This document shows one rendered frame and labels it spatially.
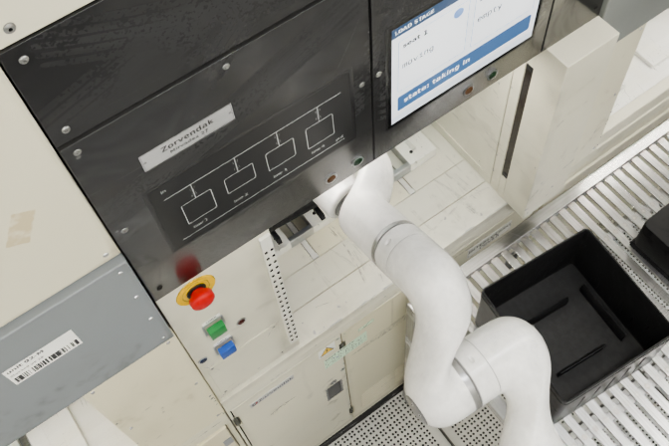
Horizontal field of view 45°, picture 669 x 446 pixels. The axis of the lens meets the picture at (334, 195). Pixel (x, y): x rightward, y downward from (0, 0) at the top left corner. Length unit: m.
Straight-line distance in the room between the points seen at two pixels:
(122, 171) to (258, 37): 0.22
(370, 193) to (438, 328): 0.27
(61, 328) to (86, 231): 0.18
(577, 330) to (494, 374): 0.65
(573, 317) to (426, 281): 0.75
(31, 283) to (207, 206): 0.24
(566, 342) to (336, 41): 1.05
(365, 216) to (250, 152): 0.31
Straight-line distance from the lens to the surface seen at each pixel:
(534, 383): 1.28
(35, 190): 0.92
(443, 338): 1.20
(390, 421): 2.57
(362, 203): 1.33
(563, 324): 1.88
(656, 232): 1.92
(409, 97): 1.21
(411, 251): 1.21
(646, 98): 2.10
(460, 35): 1.20
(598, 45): 1.46
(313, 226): 1.80
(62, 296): 1.09
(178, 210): 1.07
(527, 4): 1.28
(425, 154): 1.89
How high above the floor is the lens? 2.49
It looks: 60 degrees down
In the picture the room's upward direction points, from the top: 7 degrees counter-clockwise
